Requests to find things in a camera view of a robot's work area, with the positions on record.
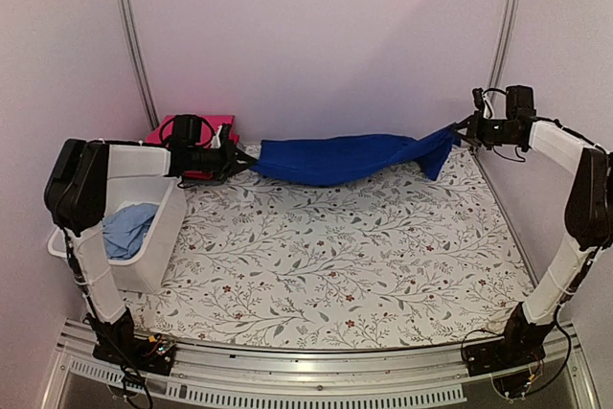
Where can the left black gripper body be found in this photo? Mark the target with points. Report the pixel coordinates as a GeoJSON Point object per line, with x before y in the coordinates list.
{"type": "Point", "coordinates": [216, 162]}

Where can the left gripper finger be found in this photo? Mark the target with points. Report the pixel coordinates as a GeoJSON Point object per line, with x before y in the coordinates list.
{"type": "Point", "coordinates": [229, 170]}
{"type": "Point", "coordinates": [240, 157]}

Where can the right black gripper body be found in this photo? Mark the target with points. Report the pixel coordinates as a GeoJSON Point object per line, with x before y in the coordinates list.
{"type": "Point", "coordinates": [490, 135]}

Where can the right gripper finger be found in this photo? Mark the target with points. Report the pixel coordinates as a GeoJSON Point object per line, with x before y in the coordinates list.
{"type": "Point", "coordinates": [472, 142]}
{"type": "Point", "coordinates": [467, 123]}

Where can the blue t-shirt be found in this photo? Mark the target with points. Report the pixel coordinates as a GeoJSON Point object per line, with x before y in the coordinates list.
{"type": "Point", "coordinates": [340, 160]}

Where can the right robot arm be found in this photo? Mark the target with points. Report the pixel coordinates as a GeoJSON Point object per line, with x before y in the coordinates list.
{"type": "Point", "coordinates": [587, 213]}

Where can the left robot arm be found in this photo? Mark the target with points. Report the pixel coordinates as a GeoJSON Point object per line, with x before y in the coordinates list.
{"type": "Point", "coordinates": [108, 314]}

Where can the white plastic laundry bin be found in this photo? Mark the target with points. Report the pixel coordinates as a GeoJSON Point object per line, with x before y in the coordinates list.
{"type": "Point", "coordinates": [82, 191]}

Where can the folded pink garment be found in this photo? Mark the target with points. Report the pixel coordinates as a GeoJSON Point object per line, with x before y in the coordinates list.
{"type": "Point", "coordinates": [180, 134]}

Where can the floral table cloth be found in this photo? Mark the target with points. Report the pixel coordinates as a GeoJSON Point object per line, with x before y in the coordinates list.
{"type": "Point", "coordinates": [393, 260]}

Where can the light blue garment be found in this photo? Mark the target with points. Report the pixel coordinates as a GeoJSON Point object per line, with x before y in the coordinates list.
{"type": "Point", "coordinates": [124, 231]}

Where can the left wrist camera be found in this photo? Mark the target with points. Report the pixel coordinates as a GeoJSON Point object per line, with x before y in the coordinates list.
{"type": "Point", "coordinates": [224, 133]}

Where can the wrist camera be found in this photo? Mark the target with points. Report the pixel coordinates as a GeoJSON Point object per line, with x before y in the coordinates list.
{"type": "Point", "coordinates": [224, 133]}
{"type": "Point", "coordinates": [482, 103]}

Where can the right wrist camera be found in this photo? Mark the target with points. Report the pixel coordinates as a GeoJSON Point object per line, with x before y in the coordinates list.
{"type": "Point", "coordinates": [482, 103]}

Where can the right aluminium frame post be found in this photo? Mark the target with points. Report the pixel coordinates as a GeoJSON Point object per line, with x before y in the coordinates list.
{"type": "Point", "coordinates": [509, 14]}

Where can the aluminium frame post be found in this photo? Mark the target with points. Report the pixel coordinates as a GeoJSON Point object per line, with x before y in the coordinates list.
{"type": "Point", "coordinates": [509, 14]}
{"type": "Point", "coordinates": [137, 61]}

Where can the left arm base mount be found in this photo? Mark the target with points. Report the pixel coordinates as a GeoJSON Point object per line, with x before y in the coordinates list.
{"type": "Point", "coordinates": [154, 355]}

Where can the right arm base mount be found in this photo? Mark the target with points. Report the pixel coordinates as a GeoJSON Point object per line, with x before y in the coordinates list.
{"type": "Point", "coordinates": [494, 355]}

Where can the left aluminium frame post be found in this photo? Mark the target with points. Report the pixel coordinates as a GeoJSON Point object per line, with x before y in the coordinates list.
{"type": "Point", "coordinates": [137, 61]}

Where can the aluminium front rail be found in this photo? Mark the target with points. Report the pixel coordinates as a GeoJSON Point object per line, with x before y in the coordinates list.
{"type": "Point", "coordinates": [226, 376]}

